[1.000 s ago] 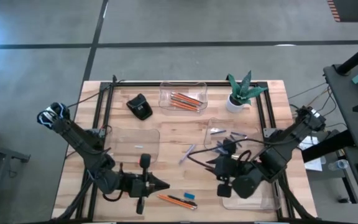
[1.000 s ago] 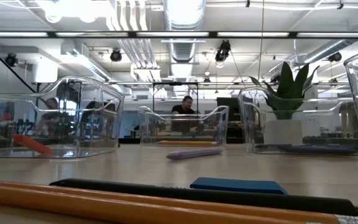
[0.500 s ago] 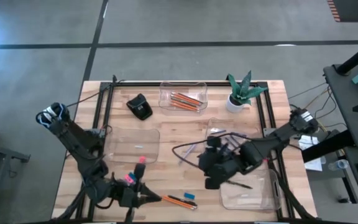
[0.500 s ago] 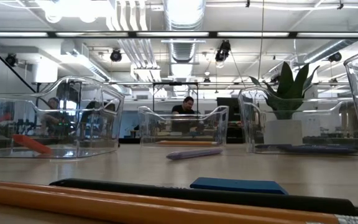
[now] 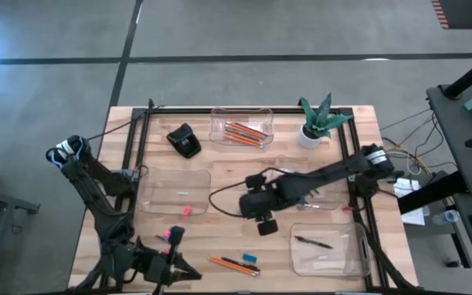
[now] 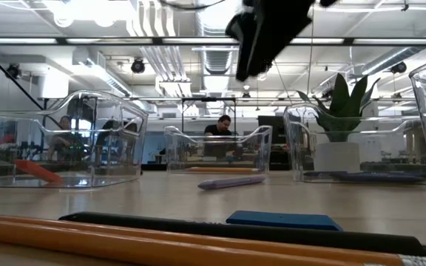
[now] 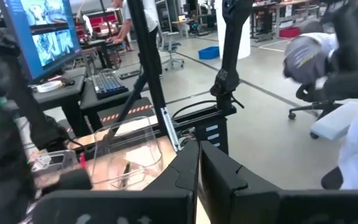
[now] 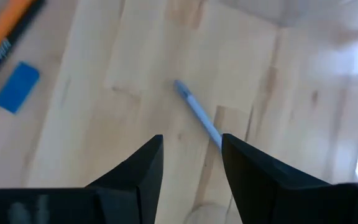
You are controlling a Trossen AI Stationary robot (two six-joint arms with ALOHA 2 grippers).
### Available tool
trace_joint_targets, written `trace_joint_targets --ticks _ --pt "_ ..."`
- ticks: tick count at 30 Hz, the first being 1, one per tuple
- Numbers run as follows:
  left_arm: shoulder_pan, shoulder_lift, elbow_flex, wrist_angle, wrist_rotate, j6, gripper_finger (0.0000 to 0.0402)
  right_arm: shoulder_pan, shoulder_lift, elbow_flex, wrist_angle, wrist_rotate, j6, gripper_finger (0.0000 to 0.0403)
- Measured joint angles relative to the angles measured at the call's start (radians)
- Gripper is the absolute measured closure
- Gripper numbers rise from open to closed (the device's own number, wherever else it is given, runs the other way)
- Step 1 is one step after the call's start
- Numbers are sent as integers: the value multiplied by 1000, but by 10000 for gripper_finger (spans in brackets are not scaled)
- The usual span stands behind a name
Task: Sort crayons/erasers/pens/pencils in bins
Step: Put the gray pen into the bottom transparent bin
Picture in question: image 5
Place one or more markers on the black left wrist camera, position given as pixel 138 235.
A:
pixel 177 234

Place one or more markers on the black desk beam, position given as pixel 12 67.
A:
pixel 432 192

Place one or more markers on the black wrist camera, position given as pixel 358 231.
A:
pixel 267 228
pixel 177 234

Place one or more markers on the black pen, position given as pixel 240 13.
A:
pixel 244 265
pixel 314 242

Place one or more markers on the white papers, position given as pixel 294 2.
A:
pixel 412 217

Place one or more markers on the snake plant in white pot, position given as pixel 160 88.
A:
pixel 320 119

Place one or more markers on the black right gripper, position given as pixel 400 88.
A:
pixel 260 202

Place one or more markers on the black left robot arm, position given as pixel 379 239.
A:
pixel 96 201

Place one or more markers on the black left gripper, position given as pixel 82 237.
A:
pixel 156 266

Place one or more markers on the black metal table frame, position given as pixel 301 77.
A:
pixel 178 111

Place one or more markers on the clear plastic bottle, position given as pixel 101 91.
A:
pixel 445 217

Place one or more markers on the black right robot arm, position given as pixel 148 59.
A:
pixel 334 174

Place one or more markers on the black handheld device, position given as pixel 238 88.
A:
pixel 182 143

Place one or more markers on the grey side desk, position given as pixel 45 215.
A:
pixel 457 143

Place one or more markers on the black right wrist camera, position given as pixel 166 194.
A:
pixel 267 228

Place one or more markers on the red striped floor mat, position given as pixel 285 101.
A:
pixel 465 14

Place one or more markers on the small clear plastic bin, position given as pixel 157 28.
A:
pixel 219 116

